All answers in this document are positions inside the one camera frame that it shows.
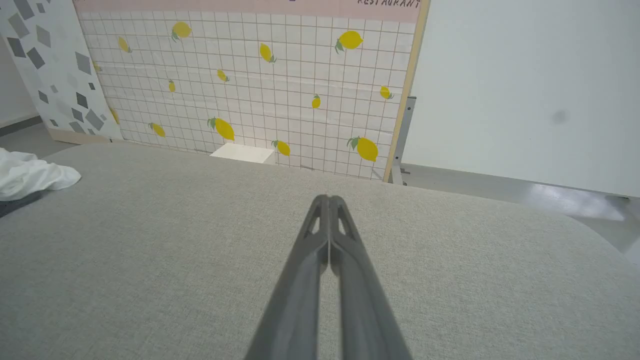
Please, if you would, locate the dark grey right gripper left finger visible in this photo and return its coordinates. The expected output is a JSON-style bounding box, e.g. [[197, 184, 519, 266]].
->
[[244, 194, 331, 360]]

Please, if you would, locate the lemon print grid panel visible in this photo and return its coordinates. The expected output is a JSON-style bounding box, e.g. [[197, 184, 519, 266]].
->
[[72, 0, 432, 184]]

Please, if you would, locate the white and black shirt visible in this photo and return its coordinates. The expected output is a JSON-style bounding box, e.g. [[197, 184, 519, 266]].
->
[[0, 147, 82, 218]]

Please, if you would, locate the grey metal bracket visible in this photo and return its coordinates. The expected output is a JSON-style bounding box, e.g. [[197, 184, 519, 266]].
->
[[389, 95, 418, 186]]

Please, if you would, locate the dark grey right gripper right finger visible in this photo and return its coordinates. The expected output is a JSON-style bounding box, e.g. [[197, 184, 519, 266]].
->
[[329, 195, 414, 360]]

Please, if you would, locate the grey terrazzo pattern panel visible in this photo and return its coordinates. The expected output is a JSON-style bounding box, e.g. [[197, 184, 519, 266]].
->
[[0, 0, 124, 146]]

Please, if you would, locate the small white box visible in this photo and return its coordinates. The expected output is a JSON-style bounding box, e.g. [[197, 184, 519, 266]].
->
[[209, 142, 277, 166]]

